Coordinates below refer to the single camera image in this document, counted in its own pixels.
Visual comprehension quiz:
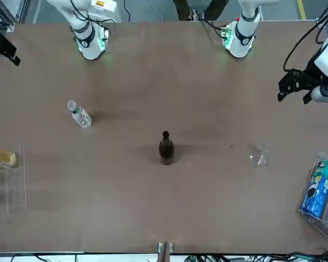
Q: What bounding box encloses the aluminium frame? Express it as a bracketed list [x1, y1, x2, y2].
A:
[0, 0, 25, 27]

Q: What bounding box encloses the clear acrylic drinks shelf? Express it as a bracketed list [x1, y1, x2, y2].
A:
[0, 145, 27, 216]

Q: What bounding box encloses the black left foot cable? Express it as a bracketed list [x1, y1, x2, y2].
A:
[201, 19, 227, 39]

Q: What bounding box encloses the person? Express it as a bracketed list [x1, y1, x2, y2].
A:
[172, 0, 229, 22]

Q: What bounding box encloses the yellow tea bottle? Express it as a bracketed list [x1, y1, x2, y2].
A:
[0, 148, 17, 168]

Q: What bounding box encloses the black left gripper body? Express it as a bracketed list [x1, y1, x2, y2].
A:
[296, 58, 325, 91]

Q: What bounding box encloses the dark glass bottle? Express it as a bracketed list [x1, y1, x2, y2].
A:
[158, 130, 176, 166]

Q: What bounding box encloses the clear plastic water bottle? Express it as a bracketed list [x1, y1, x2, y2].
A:
[67, 100, 93, 129]

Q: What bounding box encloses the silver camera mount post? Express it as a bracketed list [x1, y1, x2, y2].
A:
[157, 241, 174, 262]

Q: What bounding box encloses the teal snack packet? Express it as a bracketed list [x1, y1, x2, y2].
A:
[309, 160, 328, 189]

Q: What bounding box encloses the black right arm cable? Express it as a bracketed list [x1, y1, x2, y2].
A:
[69, 0, 118, 24]

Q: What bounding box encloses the clear plastic funnel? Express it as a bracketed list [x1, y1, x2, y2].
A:
[247, 140, 271, 168]

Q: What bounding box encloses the blue cookie packet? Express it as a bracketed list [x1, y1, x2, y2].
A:
[300, 174, 328, 219]

